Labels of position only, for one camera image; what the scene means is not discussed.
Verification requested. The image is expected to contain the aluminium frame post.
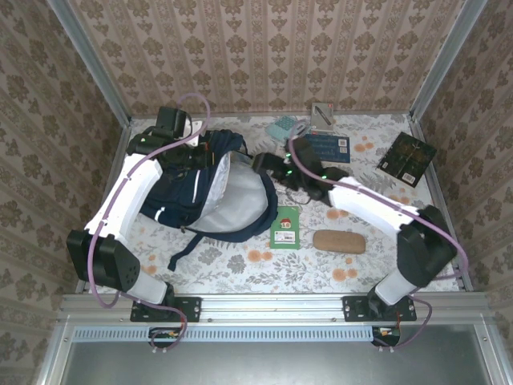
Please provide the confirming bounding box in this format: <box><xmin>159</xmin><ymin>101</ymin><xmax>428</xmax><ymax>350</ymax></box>
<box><xmin>46</xmin><ymin>0</ymin><xmax>132</xmax><ymax>126</ymax></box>
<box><xmin>409</xmin><ymin>0</ymin><xmax>489</xmax><ymax>120</ymax></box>

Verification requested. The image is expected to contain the aluminium mounting rail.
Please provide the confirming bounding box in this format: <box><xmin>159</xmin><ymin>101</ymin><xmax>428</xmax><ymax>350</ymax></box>
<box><xmin>59</xmin><ymin>291</ymin><xmax>488</xmax><ymax>322</ymax></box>

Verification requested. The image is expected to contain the light blue calculator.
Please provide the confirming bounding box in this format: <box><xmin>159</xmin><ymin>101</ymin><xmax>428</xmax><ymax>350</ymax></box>
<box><xmin>266</xmin><ymin>115</ymin><xmax>300</xmax><ymax>140</ymax></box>

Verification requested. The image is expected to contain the grey pen gift box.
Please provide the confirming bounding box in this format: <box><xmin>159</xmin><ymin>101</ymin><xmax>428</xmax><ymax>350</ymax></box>
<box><xmin>310</xmin><ymin>102</ymin><xmax>337</xmax><ymax>136</ymax></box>

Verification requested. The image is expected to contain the floral table cloth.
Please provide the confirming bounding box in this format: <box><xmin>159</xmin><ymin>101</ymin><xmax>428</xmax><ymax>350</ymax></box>
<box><xmin>90</xmin><ymin>114</ymin><xmax>462</xmax><ymax>294</ymax></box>

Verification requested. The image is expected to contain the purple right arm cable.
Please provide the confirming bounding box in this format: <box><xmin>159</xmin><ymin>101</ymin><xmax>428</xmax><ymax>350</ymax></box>
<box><xmin>288</xmin><ymin>124</ymin><xmax>470</xmax><ymax>354</ymax></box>

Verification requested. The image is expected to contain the grey metal sheet panel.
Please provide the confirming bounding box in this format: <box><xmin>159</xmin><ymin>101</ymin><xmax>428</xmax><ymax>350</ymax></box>
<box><xmin>38</xmin><ymin>340</ymin><xmax>502</xmax><ymax>385</ymax></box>

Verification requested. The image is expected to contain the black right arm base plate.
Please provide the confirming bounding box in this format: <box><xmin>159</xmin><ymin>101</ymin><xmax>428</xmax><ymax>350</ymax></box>
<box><xmin>342</xmin><ymin>295</ymin><xmax>418</xmax><ymax>322</ymax></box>

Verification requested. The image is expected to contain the dark green black book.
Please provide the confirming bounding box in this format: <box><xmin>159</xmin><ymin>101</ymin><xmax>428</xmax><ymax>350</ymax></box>
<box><xmin>377</xmin><ymin>131</ymin><xmax>438</xmax><ymax>188</ymax></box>

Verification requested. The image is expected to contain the aluminium frame rail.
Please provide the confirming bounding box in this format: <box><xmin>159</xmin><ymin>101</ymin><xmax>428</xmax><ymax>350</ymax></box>
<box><xmin>407</xmin><ymin>115</ymin><xmax>475</xmax><ymax>293</ymax></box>
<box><xmin>75</xmin><ymin>124</ymin><xmax>132</xmax><ymax>294</ymax></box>
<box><xmin>128</xmin><ymin>110</ymin><xmax>414</xmax><ymax>120</ymax></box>

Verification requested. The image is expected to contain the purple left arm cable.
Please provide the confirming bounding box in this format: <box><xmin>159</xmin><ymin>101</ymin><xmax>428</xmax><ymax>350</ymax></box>
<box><xmin>87</xmin><ymin>92</ymin><xmax>212</xmax><ymax>354</ymax></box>

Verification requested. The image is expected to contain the blue printed booklet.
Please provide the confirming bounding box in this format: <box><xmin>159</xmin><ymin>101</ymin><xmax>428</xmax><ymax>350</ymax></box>
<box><xmin>302</xmin><ymin>132</ymin><xmax>352</xmax><ymax>164</ymax></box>

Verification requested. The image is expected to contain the brown cork glasses case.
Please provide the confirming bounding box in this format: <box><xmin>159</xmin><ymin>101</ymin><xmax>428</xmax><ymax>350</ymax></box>
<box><xmin>312</xmin><ymin>229</ymin><xmax>367</xmax><ymax>254</ymax></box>

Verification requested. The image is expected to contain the grey slotted cable duct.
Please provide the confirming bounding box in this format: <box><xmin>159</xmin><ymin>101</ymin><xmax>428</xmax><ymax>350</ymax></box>
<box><xmin>74</xmin><ymin>325</ymin><xmax>376</xmax><ymax>342</ymax></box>

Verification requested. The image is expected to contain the navy blue student backpack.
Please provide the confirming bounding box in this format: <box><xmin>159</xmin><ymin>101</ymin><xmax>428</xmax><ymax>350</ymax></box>
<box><xmin>138</xmin><ymin>128</ymin><xmax>279</xmax><ymax>273</ymax></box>

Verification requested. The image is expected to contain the green card with house picture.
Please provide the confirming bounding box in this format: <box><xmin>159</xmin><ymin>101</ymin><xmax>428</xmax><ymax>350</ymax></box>
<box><xmin>269</xmin><ymin>205</ymin><xmax>301</xmax><ymax>250</ymax></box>

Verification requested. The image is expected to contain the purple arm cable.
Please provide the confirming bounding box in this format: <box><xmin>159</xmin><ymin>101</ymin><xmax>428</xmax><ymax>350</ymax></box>
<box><xmin>87</xmin><ymin>92</ymin><xmax>212</xmax><ymax>354</ymax></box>
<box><xmin>288</xmin><ymin>124</ymin><xmax>470</xmax><ymax>354</ymax></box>

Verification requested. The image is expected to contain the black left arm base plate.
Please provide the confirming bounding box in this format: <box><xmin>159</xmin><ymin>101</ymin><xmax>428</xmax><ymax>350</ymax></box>
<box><xmin>130</xmin><ymin>296</ymin><xmax>201</xmax><ymax>322</ymax></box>

